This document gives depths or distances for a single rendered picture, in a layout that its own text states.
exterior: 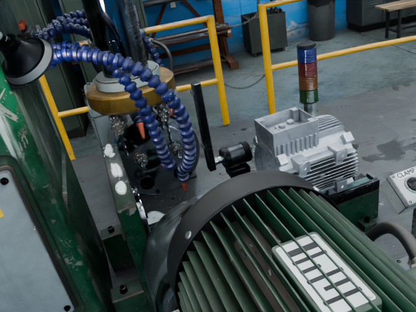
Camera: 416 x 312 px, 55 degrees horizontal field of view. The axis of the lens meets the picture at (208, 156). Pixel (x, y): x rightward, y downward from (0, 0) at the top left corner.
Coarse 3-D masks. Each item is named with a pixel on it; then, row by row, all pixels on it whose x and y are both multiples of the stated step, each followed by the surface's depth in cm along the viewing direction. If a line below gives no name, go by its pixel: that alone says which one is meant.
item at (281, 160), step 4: (348, 132) 97; (340, 136) 98; (344, 136) 96; (348, 136) 96; (352, 136) 97; (256, 140) 103; (344, 140) 97; (348, 140) 96; (352, 140) 96; (344, 144) 97; (280, 156) 93; (284, 156) 93; (276, 160) 94; (280, 160) 92; (284, 160) 92; (280, 164) 92; (284, 164) 92; (348, 180) 102; (352, 180) 102; (348, 184) 104
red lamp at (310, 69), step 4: (316, 60) 125; (300, 64) 125; (304, 64) 124; (308, 64) 124; (312, 64) 124; (316, 64) 126; (300, 68) 126; (304, 68) 125; (308, 68) 125; (312, 68) 125; (316, 68) 126; (300, 72) 127; (304, 72) 126; (308, 72) 125; (312, 72) 125; (316, 72) 127; (300, 76) 127; (304, 76) 126; (308, 76) 126
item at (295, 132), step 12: (264, 120) 100; (276, 120) 101; (288, 120) 98; (300, 120) 101; (312, 120) 94; (264, 132) 96; (276, 132) 91; (288, 132) 92; (300, 132) 94; (312, 132) 95; (264, 144) 98; (276, 144) 93; (288, 144) 93; (300, 144) 95; (312, 144) 96; (276, 156) 94; (288, 156) 95
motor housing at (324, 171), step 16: (320, 128) 99; (336, 128) 98; (256, 144) 103; (320, 144) 97; (256, 160) 108; (272, 160) 110; (288, 160) 95; (320, 160) 94; (352, 160) 98; (304, 176) 94; (320, 176) 96; (336, 176) 98; (352, 176) 100
